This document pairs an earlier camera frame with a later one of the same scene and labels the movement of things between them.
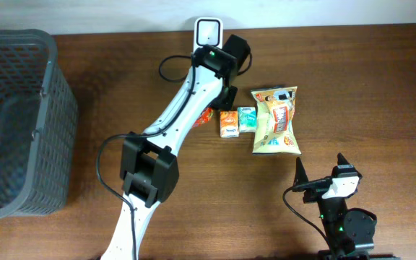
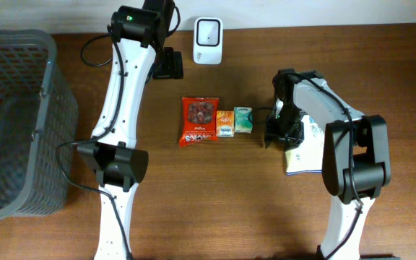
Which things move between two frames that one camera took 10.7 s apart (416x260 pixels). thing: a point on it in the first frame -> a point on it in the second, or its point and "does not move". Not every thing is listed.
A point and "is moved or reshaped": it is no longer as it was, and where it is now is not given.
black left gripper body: [225, 97] -> [167, 64]
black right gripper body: [313, 195] -> [288, 128]
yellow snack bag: [274, 132] -> [308, 157]
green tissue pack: [247, 118] is moved or reshaped
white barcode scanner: [208, 31] does not move
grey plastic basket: [27, 125] does not move
